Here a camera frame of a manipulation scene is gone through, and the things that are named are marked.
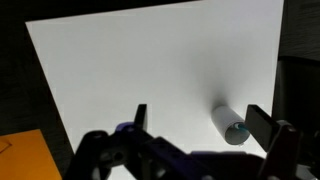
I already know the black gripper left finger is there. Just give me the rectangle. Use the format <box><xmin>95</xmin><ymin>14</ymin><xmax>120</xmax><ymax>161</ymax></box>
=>
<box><xmin>63</xmin><ymin>103</ymin><xmax>201</xmax><ymax>180</ymax></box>

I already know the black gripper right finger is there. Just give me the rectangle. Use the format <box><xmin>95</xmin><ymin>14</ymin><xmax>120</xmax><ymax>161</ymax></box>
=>
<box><xmin>244</xmin><ymin>104</ymin><xmax>301</xmax><ymax>180</ymax></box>

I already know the white ceramic mug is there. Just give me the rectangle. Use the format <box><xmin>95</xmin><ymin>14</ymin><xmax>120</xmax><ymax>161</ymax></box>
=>
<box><xmin>211</xmin><ymin>105</ymin><xmax>251</xmax><ymax>147</ymax></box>

